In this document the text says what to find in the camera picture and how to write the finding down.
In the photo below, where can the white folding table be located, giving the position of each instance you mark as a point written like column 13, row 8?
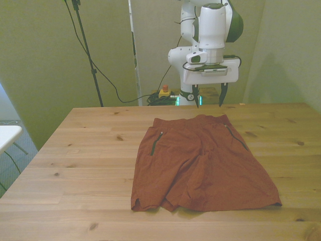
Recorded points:
column 7, row 136

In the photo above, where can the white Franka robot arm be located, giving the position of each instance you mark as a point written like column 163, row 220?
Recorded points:
column 212, row 25

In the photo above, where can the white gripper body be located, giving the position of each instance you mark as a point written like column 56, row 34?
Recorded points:
column 210, row 79

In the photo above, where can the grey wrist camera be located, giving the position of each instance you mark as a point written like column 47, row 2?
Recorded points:
column 215, row 72

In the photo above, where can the dark camera tripod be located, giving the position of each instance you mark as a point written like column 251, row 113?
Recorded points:
column 98, row 88

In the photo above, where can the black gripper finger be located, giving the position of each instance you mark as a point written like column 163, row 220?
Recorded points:
column 195, row 94
column 224, row 93

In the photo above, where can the yellow emergency stop button box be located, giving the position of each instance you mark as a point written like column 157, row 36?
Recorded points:
column 164, row 94

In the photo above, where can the rust red shorts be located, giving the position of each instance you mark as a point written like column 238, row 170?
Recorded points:
column 200, row 163

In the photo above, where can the white vertical wall strip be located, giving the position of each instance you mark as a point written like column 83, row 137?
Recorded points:
column 131, row 15

